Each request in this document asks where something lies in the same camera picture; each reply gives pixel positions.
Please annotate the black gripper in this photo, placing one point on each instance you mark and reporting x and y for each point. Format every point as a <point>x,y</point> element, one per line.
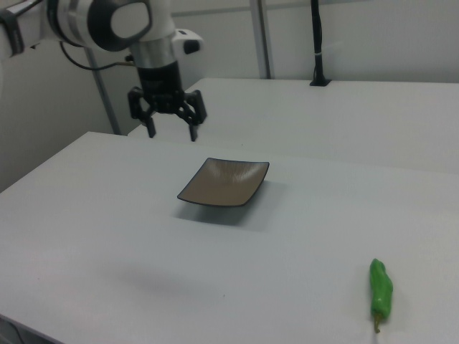
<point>159,84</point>

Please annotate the green chili pepper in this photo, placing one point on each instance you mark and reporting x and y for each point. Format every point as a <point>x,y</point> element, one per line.
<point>381,288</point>

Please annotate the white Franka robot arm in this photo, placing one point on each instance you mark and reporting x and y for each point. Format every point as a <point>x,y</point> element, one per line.
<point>82,21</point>

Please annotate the square brown ceramic plate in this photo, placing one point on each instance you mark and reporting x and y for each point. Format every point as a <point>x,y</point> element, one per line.
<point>222,184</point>

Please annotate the white side table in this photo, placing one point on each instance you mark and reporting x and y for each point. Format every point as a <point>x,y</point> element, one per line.
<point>322,114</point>

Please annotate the grey metal partition post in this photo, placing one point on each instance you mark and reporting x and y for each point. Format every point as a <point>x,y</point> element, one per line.
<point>104,93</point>
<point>263,39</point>

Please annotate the black camera stand pole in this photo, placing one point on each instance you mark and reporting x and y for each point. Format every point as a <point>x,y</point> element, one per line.
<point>318,39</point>

